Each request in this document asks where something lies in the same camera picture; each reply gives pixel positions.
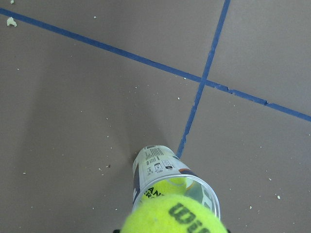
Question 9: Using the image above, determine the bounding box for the yellow tennis ball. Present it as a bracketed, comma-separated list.
[120, 194, 228, 233]

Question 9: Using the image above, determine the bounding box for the white foam crumb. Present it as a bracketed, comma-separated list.
[7, 17, 17, 27]

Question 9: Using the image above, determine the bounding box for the tennis ball inside can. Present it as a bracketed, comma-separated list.
[141, 177, 187, 200]

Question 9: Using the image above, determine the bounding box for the clear tennis ball can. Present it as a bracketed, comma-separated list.
[133, 145, 221, 218]

